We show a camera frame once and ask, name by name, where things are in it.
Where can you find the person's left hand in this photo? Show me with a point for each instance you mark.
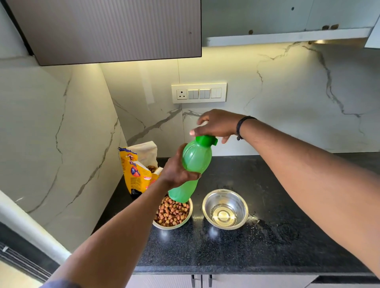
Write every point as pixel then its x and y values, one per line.
pixel 175 171

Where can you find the person's right hand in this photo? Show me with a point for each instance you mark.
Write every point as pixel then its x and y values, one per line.
pixel 218 122

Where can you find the person's right thumb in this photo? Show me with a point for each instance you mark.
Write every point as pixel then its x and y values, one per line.
pixel 199 131

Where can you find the person's left thumb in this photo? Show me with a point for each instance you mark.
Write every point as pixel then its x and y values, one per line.
pixel 183 152

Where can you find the green plastic water bottle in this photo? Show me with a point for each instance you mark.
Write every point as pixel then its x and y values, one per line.
pixel 193 166

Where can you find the person's right forearm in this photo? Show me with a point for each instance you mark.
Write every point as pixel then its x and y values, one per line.
pixel 311 181

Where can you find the person's left forearm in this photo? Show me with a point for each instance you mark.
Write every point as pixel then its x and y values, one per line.
pixel 118 234

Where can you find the black wrist band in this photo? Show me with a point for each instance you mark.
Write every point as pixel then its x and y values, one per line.
pixel 241 127

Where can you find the yellow pet food bag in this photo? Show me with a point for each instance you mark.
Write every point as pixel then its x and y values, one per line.
pixel 138 172

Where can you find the pile of brown pet kibble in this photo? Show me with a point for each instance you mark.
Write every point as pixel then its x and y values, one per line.
pixel 172 212

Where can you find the steel bowl with pet food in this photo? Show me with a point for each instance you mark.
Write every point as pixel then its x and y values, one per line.
pixel 173 213

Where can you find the steel bowl with water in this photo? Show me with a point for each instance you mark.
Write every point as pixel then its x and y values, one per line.
pixel 225 209

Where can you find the grey base cabinet doors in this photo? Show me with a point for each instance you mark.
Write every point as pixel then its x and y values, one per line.
pixel 219 280

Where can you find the white wall switch panel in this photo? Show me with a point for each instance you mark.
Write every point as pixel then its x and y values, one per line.
pixel 199 93

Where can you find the brown ribbed wall cabinet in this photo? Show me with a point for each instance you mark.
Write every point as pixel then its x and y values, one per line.
pixel 109 29

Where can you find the white wall cabinet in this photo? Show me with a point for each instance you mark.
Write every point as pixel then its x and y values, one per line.
pixel 285 20

